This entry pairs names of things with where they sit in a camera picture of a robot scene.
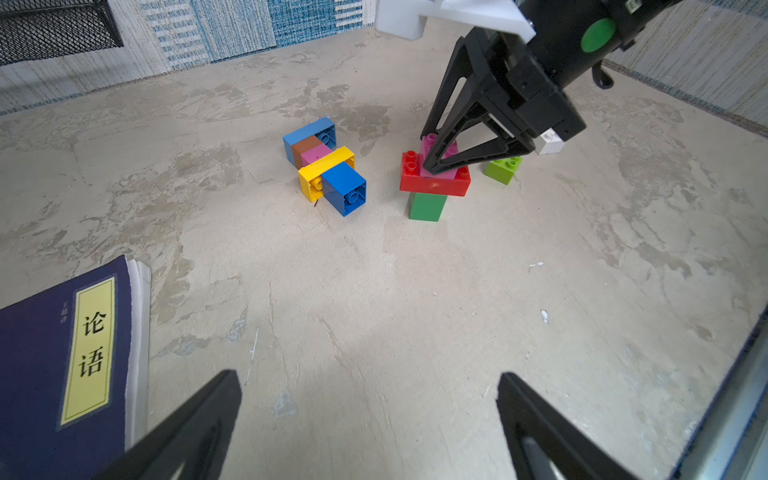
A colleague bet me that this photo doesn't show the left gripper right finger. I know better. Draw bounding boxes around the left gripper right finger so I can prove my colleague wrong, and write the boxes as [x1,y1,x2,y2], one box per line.
[496,372,635,479]

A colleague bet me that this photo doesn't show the white long lego brick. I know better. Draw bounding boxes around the white long lego brick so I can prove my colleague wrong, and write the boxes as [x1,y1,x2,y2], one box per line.
[534,128,565,155]

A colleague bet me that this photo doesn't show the red long lego brick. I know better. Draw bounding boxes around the red long lego brick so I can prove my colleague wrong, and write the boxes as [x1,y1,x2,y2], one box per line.
[399,151,471,197]

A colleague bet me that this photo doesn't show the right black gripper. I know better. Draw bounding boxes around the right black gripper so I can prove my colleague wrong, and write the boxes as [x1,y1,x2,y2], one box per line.
[421,27,586,175]

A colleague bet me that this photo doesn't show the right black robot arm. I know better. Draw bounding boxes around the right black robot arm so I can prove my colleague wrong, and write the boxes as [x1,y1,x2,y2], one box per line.
[422,0,674,175]

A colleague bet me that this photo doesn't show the dark blue square lego brick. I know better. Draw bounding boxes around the dark blue square lego brick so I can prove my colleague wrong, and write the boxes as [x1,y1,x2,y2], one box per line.
[321,163,367,217]

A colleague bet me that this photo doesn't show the pink square lego brick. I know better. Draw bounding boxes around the pink square lego brick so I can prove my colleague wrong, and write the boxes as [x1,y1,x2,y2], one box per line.
[418,134,460,180]
[300,143,332,167]

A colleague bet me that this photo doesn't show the purple notebook yellow label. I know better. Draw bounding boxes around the purple notebook yellow label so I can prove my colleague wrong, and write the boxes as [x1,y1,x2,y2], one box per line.
[1,256,152,479]

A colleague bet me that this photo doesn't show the dark green square lego brick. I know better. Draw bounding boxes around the dark green square lego brick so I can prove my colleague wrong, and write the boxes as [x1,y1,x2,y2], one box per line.
[408,192,447,222]

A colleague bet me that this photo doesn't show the black wire shelf rack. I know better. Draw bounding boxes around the black wire shelf rack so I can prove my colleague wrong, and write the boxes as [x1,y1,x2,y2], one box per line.
[1,0,124,66]

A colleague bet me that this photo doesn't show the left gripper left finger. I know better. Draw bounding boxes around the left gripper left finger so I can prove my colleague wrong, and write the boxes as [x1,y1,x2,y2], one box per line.
[96,369,242,479]

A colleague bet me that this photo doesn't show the lime green square lego brick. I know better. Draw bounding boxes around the lime green square lego brick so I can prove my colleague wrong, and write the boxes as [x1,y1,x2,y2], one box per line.
[484,157,522,185]

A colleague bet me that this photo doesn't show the brown square lego brick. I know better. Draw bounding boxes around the brown square lego brick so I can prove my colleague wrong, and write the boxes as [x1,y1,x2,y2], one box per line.
[291,136,324,169]

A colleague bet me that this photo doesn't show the light blue long lego brick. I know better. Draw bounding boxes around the light blue long lego brick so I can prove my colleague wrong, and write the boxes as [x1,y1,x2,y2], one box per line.
[283,117,337,169]

